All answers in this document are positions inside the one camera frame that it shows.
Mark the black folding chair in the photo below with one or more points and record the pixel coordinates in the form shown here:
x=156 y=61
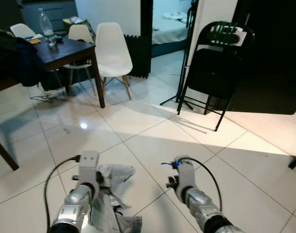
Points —
x=211 y=73

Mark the bed with white sheet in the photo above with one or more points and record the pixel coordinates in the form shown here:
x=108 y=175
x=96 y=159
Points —
x=169 y=29

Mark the light blue denim jeans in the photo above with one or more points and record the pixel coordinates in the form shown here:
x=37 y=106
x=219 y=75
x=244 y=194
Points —
x=113 y=194

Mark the black tripod stand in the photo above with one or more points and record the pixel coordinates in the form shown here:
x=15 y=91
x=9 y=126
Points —
x=186 y=53

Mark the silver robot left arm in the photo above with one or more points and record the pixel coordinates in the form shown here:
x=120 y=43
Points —
x=72 y=208

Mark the yellow blue packet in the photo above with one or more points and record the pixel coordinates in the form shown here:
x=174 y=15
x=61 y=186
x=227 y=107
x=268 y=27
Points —
x=35 y=41

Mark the black jacket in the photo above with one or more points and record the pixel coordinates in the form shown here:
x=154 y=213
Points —
x=11 y=58

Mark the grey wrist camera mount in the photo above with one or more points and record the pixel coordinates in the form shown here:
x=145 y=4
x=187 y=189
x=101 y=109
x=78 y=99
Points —
x=185 y=172
x=88 y=162

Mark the dark wooden table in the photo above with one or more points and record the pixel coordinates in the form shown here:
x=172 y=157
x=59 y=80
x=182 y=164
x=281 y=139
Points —
x=65 y=53

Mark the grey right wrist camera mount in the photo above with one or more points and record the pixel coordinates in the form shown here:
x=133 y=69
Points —
x=185 y=172

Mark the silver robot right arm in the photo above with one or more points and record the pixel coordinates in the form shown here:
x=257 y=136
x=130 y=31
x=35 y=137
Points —
x=206 y=213

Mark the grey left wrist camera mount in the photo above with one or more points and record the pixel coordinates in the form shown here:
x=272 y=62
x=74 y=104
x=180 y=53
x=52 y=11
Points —
x=88 y=162

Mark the clear plastic water bottle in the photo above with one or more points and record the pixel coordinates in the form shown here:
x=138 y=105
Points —
x=46 y=29

